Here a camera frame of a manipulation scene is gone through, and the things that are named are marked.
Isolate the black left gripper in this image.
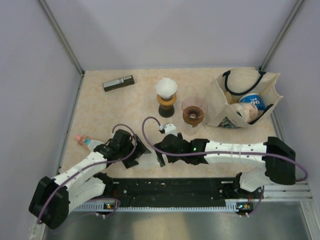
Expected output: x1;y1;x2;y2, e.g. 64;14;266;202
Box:
119;134;151;168

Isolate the right corner aluminium post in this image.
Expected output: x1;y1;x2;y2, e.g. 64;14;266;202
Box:
258;0;306;72

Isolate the pink glass dripper cone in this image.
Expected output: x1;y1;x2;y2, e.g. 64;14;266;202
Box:
181;96;208;119

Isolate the clear glass beaker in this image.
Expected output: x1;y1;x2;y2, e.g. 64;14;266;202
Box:
182;122;199;136

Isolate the grey cable duct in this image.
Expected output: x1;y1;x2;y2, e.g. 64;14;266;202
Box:
73;200;254;213

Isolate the blue white packet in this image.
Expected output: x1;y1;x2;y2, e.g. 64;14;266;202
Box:
239;92;266;111

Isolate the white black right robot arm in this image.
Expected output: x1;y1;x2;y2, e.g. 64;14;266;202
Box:
154;133;296;198

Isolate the beige canvas tote bag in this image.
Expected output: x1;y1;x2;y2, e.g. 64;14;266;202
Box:
203;68;283;128

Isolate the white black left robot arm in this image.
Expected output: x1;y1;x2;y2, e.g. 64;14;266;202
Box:
28;129;150;230

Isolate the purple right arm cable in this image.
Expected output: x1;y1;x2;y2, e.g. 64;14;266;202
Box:
141;116;308;218

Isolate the light wooden dripper ring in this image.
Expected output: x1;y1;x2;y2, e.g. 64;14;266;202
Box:
156;94;178;107

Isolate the white paper coffee filter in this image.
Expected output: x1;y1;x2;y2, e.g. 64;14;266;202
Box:
138;153;160;169
155;77;178;100

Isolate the black carafe with red lid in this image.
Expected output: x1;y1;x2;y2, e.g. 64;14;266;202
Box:
158;104;175;118

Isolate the corner aluminium post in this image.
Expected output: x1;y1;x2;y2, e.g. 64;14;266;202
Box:
36;0;85;76
258;0;306;72

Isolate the dark wooden dripper ring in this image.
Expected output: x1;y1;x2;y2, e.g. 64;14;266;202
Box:
182;106;205;126

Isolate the left corner aluminium post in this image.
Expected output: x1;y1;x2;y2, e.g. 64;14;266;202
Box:
36;0;85;76

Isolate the aluminium frame rail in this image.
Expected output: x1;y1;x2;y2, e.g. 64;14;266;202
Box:
72;181;315;202

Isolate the beige round package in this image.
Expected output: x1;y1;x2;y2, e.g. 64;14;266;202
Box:
230;102;259;123

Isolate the black rectangular box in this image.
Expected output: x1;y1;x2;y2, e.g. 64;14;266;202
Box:
102;75;135;92

